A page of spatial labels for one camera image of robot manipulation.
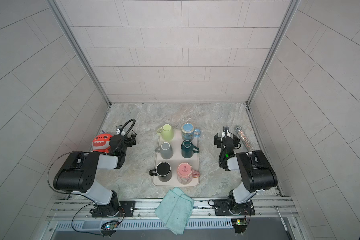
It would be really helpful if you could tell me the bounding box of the light blue butterfly mug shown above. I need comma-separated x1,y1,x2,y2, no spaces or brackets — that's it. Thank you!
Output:
181,123,201,141

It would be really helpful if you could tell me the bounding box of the light green mug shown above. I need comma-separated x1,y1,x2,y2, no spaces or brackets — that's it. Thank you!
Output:
157,124,175,142

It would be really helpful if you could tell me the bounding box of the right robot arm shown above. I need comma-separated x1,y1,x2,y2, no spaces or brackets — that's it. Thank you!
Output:
214,127,278,216

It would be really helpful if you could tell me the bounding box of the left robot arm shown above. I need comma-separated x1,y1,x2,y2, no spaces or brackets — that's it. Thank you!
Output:
49,119,137,218

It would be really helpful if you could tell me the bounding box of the dark green mug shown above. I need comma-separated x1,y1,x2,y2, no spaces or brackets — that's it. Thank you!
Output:
181,140,200,159

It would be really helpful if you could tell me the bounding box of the grey mug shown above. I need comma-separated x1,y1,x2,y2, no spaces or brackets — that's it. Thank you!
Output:
155,142,174,160

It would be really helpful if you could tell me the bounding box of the black mug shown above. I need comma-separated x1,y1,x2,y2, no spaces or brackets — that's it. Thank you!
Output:
149,162,172,182

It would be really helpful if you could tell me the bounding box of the pink glass mug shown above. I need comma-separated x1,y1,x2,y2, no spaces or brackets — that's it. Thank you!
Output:
177,162,200,185

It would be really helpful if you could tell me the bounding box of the clear tube with grains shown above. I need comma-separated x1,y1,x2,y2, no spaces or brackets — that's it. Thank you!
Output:
235,126,255,152

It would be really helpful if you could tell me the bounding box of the red monster plush toy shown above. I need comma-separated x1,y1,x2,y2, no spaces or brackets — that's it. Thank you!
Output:
92,133,112,153

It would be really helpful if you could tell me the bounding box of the beige tray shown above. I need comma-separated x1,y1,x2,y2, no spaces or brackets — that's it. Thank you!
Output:
152,130,200,188

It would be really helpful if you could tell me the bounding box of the teal cloth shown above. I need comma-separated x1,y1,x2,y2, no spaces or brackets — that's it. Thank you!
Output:
155,187,195,235

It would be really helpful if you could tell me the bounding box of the right circuit board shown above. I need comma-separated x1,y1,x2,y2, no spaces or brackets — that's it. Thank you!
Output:
231,219,248,234

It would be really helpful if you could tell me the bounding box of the circuit board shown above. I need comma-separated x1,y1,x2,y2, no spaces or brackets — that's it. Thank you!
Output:
231,219,248,234
100,221,120,237

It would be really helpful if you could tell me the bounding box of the left circuit board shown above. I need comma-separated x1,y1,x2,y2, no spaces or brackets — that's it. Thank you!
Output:
100,221,120,237

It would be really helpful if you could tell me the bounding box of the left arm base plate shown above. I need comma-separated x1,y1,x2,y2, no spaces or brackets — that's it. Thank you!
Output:
90,201,136,218

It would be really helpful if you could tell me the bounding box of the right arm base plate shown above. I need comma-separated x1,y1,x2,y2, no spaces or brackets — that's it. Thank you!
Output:
212,200,256,216

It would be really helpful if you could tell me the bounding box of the aluminium mounting rail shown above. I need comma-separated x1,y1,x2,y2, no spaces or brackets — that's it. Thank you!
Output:
46,196,298,221

